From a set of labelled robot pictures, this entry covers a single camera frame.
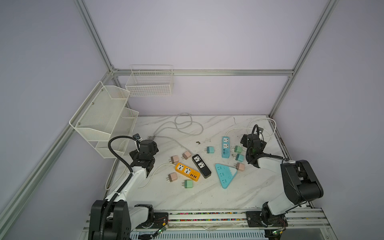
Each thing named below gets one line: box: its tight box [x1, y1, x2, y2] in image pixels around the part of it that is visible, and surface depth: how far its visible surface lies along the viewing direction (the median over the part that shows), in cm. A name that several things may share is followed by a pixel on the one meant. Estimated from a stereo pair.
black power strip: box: [192, 154, 212, 179], surface depth 92 cm
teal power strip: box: [215, 163, 238, 189], surface depth 88 cm
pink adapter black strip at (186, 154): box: [182, 150, 192, 160], surface depth 97 cm
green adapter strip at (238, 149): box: [234, 145, 243, 154], surface depth 100 cm
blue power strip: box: [221, 136, 231, 159], surface depth 102 cm
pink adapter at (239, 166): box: [233, 162, 245, 172], surface depth 92 cm
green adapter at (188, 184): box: [181, 179, 193, 189], surface depth 86 cm
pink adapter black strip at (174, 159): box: [168, 155, 179, 164], surface depth 96 cm
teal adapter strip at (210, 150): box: [206, 146, 215, 154], surface depth 100 cm
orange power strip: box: [175, 162, 201, 182], surface depth 90 cm
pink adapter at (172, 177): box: [166, 172, 178, 182], surface depth 88 cm
